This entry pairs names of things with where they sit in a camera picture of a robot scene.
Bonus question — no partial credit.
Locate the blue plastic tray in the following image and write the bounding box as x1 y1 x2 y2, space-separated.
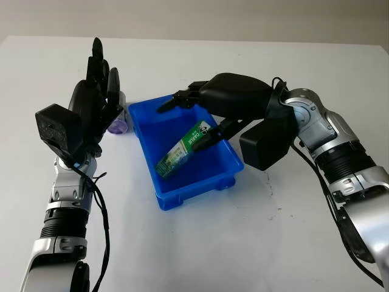
127 94 245 212

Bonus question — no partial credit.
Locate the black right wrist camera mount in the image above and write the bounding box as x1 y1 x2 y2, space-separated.
239 88 300 171

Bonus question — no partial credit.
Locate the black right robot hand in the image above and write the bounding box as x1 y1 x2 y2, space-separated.
156 72 274 152

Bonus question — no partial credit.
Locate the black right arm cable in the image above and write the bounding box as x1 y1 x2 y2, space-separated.
270 77 384 287

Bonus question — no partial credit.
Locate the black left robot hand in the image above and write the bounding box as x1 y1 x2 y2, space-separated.
67 36 125 156

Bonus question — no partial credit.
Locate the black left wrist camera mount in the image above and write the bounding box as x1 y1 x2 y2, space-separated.
35 103 83 159

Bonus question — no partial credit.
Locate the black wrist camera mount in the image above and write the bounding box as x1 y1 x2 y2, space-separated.
35 103 83 159
239 88 300 171

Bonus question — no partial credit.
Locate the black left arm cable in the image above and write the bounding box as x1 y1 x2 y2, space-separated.
60 151 111 292

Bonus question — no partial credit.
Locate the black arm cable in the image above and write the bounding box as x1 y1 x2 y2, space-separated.
270 77 384 287
60 151 111 292

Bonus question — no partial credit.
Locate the green toothpaste box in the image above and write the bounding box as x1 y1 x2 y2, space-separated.
156 120 218 180

